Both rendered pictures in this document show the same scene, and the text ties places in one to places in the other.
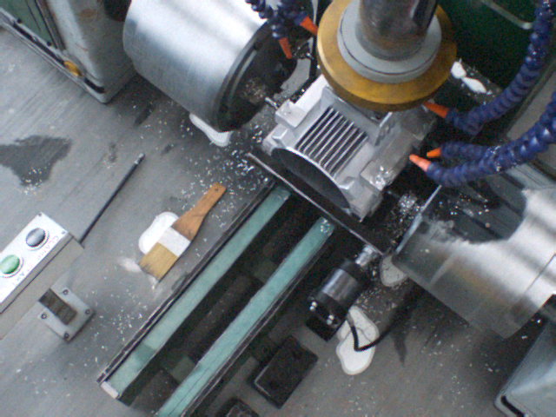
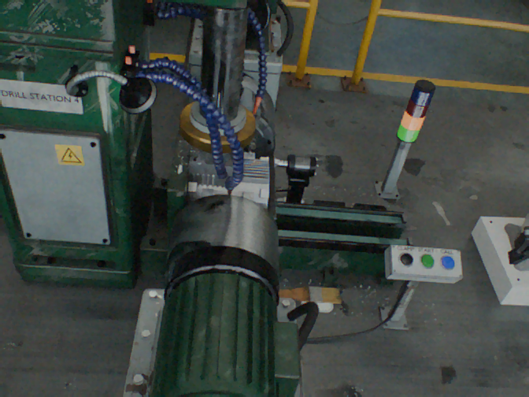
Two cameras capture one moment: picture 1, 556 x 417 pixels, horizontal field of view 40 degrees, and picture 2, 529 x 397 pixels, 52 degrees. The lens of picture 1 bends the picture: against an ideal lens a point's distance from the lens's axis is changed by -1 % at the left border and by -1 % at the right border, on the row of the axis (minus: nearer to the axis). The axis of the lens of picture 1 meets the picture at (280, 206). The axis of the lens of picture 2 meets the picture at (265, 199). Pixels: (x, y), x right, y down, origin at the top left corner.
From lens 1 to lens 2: 1.36 m
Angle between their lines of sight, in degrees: 61
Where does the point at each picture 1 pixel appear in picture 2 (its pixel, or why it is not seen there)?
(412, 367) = (279, 183)
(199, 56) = (266, 224)
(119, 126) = not seen: hidden behind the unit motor
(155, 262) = (332, 294)
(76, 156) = (318, 379)
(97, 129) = not seen: hidden behind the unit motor
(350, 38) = (236, 120)
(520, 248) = (252, 87)
